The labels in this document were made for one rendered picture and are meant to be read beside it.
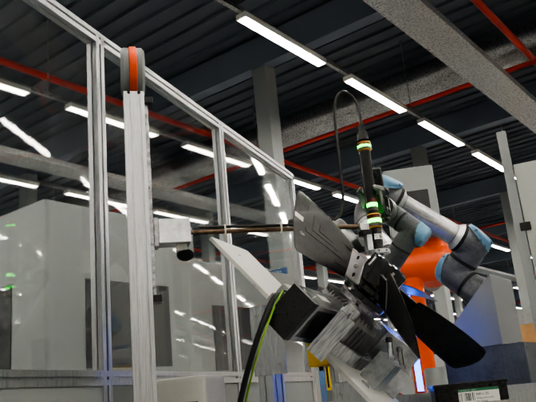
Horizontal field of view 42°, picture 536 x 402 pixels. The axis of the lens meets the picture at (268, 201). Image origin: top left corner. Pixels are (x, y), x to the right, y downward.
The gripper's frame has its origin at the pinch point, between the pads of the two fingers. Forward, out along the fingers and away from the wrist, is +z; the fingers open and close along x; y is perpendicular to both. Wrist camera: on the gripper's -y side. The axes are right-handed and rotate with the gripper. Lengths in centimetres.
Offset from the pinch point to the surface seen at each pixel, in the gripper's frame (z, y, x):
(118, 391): 34, 54, 70
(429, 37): -485, -296, 21
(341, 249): 19.9, 22.2, 5.0
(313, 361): -34, 49, 36
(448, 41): -507, -296, 5
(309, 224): 30.4, 16.2, 10.0
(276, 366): 16, 52, 29
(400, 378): 3, 58, -3
